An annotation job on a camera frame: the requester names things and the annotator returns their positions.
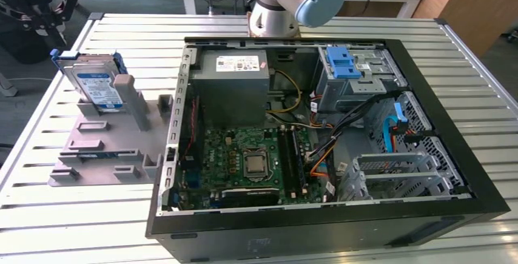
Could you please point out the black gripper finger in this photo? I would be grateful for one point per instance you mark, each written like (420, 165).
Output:
(69, 0)
(28, 21)

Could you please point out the hard disk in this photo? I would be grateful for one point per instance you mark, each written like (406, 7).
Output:
(96, 88)

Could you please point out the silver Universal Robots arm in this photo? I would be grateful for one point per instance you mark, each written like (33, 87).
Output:
(271, 18)

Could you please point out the metal disk bay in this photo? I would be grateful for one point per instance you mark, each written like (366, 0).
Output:
(396, 157)

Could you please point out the grey furniture foot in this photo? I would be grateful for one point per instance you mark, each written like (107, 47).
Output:
(8, 89)

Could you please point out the grey parts rack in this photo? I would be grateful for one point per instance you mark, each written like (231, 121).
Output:
(121, 142)

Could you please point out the RAM stick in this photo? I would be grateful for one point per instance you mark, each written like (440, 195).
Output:
(100, 154)

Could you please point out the grey power supply unit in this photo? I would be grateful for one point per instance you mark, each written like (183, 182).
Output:
(229, 100)

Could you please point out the green motherboard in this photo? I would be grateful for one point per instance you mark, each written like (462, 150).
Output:
(225, 142)

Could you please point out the white barcode label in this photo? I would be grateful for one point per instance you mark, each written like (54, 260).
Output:
(328, 188)
(315, 106)
(341, 166)

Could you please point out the silver CPU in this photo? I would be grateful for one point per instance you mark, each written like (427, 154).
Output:
(255, 164)

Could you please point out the blue plastic drive latch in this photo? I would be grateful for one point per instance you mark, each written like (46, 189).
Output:
(343, 63)

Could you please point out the metal drive cage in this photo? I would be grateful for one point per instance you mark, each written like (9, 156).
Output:
(335, 97)

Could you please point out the black RAM slot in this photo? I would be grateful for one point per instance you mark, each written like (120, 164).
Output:
(299, 164)
(284, 161)

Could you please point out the black graphics card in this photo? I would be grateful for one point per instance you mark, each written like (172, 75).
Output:
(251, 195)

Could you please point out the black PC case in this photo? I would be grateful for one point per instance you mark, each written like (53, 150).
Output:
(283, 233)

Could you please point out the wooden cabinet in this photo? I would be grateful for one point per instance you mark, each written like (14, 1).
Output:
(476, 9)

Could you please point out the square brown base plate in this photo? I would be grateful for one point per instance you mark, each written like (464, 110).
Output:
(251, 34)

